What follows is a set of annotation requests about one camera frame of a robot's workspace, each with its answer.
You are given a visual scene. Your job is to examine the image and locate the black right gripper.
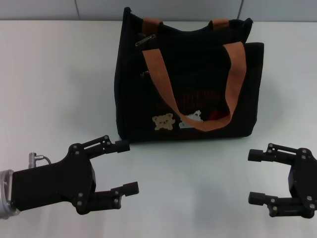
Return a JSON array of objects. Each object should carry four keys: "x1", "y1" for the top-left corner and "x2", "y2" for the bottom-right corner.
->
[{"x1": 248, "y1": 142, "x2": 317, "y2": 219}]

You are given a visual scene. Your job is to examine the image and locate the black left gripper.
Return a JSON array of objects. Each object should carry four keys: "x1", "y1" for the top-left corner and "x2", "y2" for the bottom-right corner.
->
[{"x1": 11, "y1": 135, "x2": 140, "y2": 215}]

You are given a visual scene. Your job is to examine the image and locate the black food bag orange handles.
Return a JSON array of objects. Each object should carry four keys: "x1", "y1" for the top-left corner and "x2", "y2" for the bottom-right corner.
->
[{"x1": 114, "y1": 7, "x2": 265, "y2": 144}]

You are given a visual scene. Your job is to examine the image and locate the left gripper grey connector cable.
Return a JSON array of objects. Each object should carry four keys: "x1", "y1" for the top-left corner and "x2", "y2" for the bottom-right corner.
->
[{"x1": 29, "y1": 152, "x2": 53, "y2": 166}]

